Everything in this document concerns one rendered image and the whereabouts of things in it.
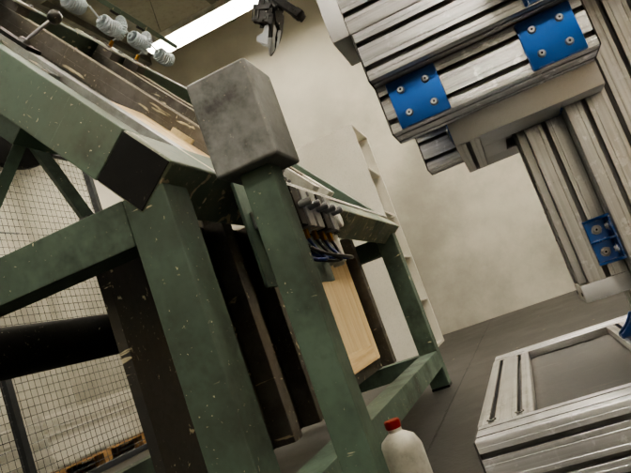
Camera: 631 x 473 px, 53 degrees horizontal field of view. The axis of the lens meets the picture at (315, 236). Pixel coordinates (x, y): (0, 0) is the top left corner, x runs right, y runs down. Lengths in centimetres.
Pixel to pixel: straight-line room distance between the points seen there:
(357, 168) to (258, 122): 445
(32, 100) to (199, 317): 54
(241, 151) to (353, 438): 51
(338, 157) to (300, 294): 455
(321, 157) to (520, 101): 449
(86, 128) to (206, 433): 59
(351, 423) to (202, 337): 29
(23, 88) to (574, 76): 102
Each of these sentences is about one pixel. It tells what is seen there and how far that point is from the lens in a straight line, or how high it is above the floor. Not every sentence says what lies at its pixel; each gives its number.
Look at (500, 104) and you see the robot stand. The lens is 121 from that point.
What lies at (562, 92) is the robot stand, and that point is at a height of 69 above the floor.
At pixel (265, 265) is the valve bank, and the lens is 135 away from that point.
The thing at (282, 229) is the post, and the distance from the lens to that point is 108.
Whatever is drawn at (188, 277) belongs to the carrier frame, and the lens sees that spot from 113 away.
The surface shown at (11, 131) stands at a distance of 146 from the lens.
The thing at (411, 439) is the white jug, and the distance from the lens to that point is 153.
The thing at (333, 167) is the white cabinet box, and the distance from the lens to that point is 558.
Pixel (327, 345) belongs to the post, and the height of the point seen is 42.
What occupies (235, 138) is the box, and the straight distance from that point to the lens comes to 110.
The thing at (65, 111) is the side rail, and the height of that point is 99.
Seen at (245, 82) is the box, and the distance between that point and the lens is 112.
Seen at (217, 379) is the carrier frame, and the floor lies 43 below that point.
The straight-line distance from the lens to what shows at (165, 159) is 116.
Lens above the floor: 45
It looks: 8 degrees up
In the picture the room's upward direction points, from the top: 20 degrees counter-clockwise
